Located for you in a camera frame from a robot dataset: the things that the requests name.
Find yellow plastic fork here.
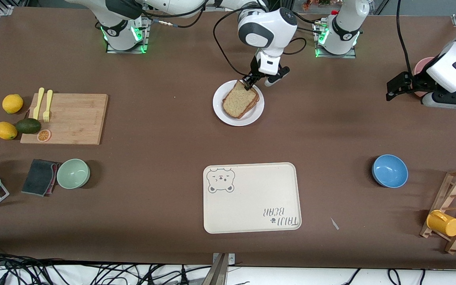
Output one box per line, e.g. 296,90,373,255
42,89,53,123

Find yellow plastic mug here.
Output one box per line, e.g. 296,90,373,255
426,210,456,237

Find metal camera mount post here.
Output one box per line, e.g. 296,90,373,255
211,253,236,285

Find yellow lemon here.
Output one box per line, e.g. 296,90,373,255
2,94,24,114
0,121,18,140

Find blue bowl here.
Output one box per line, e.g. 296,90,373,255
372,154,409,188

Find tangled black floor cables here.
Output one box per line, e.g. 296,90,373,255
0,253,213,285

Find pink bowl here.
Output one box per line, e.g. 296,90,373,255
413,57,436,98

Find pale green bowl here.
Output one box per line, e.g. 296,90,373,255
56,158,91,190

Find white round plate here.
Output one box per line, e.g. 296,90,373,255
213,80,265,127

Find wooden mug rack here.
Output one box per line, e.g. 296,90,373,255
420,167,456,255

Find brown table cover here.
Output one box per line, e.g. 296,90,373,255
0,6,456,270

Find yellow plastic knife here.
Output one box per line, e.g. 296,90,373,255
33,87,45,120

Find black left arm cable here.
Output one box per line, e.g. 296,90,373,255
395,0,424,80

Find brown bread slice sandwich lid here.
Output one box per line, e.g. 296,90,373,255
222,80,258,118

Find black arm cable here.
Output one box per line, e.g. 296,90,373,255
395,0,424,80
212,6,308,80

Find dark green avocado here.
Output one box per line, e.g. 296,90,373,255
15,118,42,135

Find cream tray with bear print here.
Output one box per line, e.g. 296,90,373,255
203,162,302,234

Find dark grey folded cloth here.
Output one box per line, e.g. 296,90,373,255
21,159,60,197

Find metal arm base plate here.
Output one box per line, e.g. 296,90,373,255
106,16,151,54
313,20,357,59

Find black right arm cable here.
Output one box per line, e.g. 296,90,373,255
212,6,308,80

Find wooden cutting board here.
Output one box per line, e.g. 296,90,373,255
20,93,109,145

